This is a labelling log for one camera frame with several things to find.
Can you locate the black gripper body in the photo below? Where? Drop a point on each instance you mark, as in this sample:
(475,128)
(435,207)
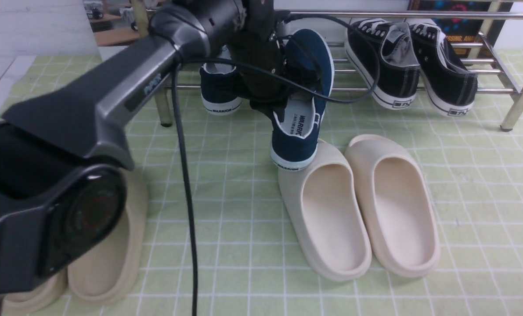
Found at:
(260,44)

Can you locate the navy slip-on shoe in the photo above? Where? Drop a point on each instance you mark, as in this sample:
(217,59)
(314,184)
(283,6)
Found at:
(296,128)
(216,100)

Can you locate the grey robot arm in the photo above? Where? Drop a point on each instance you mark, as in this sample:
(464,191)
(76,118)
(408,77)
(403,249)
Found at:
(62,190)

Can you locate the green checkered floor mat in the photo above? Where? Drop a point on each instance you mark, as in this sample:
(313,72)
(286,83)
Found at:
(250,262)

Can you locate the left black canvas sneaker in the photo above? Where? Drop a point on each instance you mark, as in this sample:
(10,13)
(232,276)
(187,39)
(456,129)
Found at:
(383,54)

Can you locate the black canvas sneaker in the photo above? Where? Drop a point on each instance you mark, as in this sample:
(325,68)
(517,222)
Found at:
(450,86)
(383,54)

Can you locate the left cream foam slide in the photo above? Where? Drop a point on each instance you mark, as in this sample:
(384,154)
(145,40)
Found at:
(323,208)

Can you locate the cream foam slide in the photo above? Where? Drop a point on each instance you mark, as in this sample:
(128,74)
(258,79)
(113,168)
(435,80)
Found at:
(323,208)
(395,205)

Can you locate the right black canvas sneaker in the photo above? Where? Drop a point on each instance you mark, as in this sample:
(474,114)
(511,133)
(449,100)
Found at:
(450,86)

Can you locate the dark framed poster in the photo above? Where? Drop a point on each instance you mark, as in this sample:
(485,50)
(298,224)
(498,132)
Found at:
(462,30)

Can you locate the right cream foam slide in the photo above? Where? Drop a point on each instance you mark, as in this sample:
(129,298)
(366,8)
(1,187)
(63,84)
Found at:
(395,205)

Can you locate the right tan foam slide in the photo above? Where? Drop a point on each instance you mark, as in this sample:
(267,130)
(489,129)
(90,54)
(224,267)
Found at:
(108,272)

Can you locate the tan foam slide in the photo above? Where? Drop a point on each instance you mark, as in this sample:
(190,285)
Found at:
(28,302)
(108,272)

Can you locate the left tan foam slide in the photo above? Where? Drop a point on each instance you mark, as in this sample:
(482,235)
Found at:
(28,302)

